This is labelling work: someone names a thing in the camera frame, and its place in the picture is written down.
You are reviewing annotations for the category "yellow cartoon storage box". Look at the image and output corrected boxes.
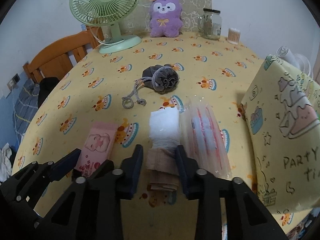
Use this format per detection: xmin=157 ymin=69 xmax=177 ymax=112
xmin=242 ymin=55 xmax=319 ymax=213

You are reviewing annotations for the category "purple plush toy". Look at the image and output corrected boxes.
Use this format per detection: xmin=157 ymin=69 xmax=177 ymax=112
xmin=149 ymin=0 xmax=183 ymax=37

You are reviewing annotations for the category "green desk fan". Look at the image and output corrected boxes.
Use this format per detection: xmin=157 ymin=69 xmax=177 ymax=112
xmin=69 ymin=0 xmax=142 ymax=54

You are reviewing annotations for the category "wall power socket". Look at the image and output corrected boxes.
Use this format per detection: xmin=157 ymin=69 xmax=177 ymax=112
xmin=7 ymin=74 xmax=20 ymax=90

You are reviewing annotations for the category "white floor fan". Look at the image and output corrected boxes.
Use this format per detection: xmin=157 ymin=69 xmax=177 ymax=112
xmin=277 ymin=46 xmax=313 ymax=78

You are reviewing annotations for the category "pink baby wipes pack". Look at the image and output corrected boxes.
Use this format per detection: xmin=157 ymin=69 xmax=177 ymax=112
xmin=75 ymin=122 xmax=118 ymax=178

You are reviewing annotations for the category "wooden bed headboard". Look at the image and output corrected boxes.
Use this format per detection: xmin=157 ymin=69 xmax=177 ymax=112
xmin=23 ymin=26 xmax=104 ymax=83

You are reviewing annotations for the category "beige cloth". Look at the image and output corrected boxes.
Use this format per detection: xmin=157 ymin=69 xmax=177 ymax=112
xmin=146 ymin=148 xmax=179 ymax=191

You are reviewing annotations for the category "grey drawstring pouch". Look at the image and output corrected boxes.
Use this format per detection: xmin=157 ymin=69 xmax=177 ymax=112
xmin=121 ymin=64 xmax=180 ymax=109

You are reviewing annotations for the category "white tissue pack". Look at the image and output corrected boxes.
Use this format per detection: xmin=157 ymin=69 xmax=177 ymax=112
xmin=149 ymin=108 xmax=180 ymax=152

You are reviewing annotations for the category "clear plastic bag with items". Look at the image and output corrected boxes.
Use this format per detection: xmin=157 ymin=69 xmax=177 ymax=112
xmin=180 ymin=98 xmax=232 ymax=179

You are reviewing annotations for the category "glass jar with black lid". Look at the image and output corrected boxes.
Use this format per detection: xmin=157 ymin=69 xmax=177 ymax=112
xmin=197 ymin=8 xmax=222 ymax=40

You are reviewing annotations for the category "blue plaid bedding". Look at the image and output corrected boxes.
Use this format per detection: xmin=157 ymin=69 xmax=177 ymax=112
xmin=13 ymin=79 xmax=40 ymax=135

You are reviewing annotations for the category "yellow patterned tablecloth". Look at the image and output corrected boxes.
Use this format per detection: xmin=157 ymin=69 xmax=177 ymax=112
xmin=10 ymin=34 xmax=319 ymax=239

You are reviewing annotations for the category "cotton swab container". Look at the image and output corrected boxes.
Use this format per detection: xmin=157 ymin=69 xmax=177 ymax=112
xmin=227 ymin=28 xmax=241 ymax=45

